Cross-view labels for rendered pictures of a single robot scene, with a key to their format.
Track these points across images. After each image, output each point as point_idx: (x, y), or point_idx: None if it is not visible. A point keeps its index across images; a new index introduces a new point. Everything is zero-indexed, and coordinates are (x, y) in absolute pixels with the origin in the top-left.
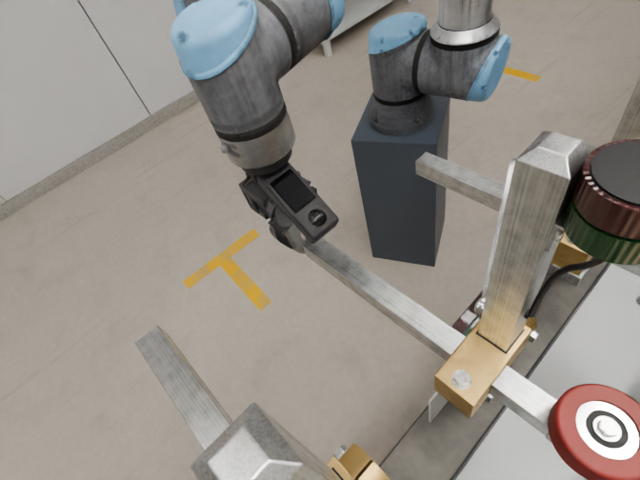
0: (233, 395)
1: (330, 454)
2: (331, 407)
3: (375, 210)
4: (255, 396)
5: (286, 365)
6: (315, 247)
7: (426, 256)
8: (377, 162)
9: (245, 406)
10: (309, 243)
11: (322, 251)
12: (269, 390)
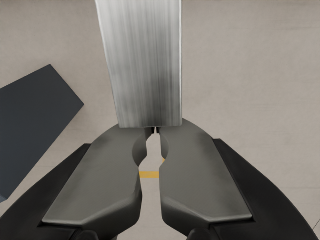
0: (224, 96)
1: (208, 15)
2: (184, 40)
3: (50, 127)
4: (215, 85)
5: (186, 86)
6: (156, 85)
7: (48, 73)
8: (4, 161)
9: (224, 85)
10: (161, 114)
11: (154, 46)
12: (206, 82)
